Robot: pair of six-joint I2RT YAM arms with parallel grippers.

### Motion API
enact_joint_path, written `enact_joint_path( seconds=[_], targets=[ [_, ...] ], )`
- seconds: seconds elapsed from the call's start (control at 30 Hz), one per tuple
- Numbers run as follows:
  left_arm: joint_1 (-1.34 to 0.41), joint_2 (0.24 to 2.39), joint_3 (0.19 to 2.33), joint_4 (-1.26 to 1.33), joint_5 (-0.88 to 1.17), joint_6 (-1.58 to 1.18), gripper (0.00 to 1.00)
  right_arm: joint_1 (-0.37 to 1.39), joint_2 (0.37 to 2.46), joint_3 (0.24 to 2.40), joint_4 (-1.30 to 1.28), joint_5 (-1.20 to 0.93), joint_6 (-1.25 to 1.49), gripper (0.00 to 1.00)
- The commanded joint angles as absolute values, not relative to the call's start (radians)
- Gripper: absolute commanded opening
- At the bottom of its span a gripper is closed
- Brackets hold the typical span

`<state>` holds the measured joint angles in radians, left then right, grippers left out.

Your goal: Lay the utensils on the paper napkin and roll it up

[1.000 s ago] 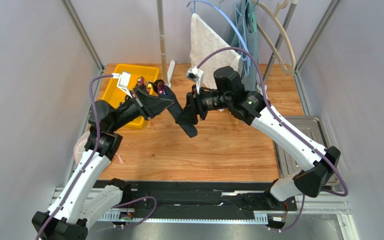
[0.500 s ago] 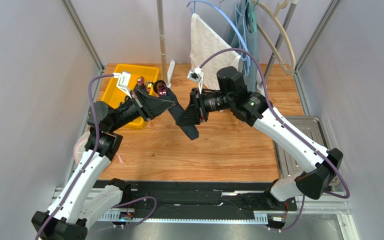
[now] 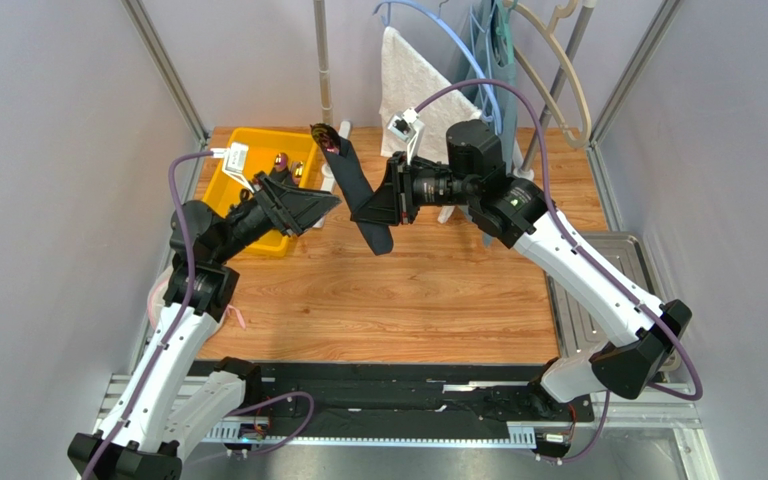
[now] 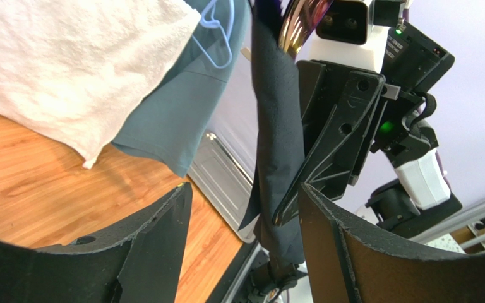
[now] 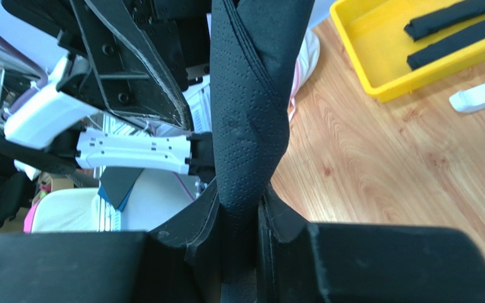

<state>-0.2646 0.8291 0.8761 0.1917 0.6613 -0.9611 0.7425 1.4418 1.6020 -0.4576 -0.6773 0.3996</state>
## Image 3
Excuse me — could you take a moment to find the iridescent spoon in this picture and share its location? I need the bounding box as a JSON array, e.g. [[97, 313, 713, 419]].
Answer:
[[310, 123, 342, 155]]

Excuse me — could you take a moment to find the rolled black napkin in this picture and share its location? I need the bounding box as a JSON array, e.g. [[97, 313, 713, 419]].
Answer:
[[289, 162, 305, 186], [269, 152, 291, 184]]

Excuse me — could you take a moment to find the left white rack foot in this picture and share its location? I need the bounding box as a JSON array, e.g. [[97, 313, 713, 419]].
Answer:
[[320, 120, 352, 193]]

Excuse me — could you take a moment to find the beige clothes hanger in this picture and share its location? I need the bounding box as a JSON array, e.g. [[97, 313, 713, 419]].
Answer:
[[507, 0, 592, 151]]

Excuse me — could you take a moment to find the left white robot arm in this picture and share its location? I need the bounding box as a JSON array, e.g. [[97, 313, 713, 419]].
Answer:
[[68, 172, 340, 479]]

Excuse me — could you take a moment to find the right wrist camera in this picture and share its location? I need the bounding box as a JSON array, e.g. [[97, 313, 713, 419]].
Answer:
[[387, 109, 425, 164]]

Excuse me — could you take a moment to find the right rack pole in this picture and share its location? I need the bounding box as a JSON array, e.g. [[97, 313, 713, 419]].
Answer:
[[513, 0, 600, 184]]

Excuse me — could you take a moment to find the left rack pole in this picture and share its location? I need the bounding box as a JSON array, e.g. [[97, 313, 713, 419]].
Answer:
[[313, 0, 334, 126]]

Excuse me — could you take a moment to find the steel tray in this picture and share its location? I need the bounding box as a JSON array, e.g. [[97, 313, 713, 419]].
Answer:
[[545, 231, 664, 357]]

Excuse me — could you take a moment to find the white towel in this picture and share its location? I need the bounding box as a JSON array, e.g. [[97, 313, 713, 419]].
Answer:
[[379, 27, 481, 163]]

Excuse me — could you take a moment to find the rolled black napkin left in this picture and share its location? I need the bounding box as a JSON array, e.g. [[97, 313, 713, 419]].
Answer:
[[269, 152, 291, 184]]

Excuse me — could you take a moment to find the teal grey shirt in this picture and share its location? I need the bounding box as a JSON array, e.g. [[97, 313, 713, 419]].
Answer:
[[453, 0, 520, 248]]

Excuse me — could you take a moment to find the light blue wire hanger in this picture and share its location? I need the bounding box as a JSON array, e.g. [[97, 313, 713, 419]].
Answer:
[[470, 9, 502, 154]]

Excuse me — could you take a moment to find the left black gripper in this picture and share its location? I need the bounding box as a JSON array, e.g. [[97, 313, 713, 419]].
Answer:
[[212, 172, 340, 265]]

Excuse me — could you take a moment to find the purple cable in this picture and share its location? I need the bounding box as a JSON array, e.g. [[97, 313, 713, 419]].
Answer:
[[413, 78, 705, 465], [81, 150, 316, 480]]

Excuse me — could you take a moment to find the green clothes hanger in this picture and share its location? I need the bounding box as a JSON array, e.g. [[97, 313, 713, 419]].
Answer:
[[490, 1, 514, 67]]

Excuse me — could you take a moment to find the white mesh bag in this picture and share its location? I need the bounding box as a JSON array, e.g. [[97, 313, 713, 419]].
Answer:
[[146, 265, 247, 330]]

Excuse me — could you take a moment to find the rolled black napkin right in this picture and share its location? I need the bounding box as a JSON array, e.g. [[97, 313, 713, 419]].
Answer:
[[289, 162, 305, 186]]

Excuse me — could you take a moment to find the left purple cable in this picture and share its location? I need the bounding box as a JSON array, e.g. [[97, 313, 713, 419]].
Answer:
[[81, 150, 316, 480]]

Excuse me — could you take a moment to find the black paper napkin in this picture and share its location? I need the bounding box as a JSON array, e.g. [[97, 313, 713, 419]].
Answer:
[[323, 137, 393, 255]]

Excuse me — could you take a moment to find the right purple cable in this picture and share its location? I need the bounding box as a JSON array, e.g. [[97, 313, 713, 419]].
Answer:
[[413, 78, 705, 465]]

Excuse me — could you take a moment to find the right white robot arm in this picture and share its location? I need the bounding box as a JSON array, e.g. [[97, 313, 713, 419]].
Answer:
[[351, 116, 691, 403]]

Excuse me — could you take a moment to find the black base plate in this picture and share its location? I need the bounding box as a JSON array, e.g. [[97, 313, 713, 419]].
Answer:
[[190, 359, 665, 442]]

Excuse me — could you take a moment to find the blue clothes hanger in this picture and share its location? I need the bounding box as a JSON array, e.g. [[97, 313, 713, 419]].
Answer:
[[372, 0, 503, 134]]

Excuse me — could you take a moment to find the rack pole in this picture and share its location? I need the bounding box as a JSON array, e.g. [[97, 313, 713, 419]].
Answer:
[[513, 0, 600, 184], [313, 0, 334, 126]]

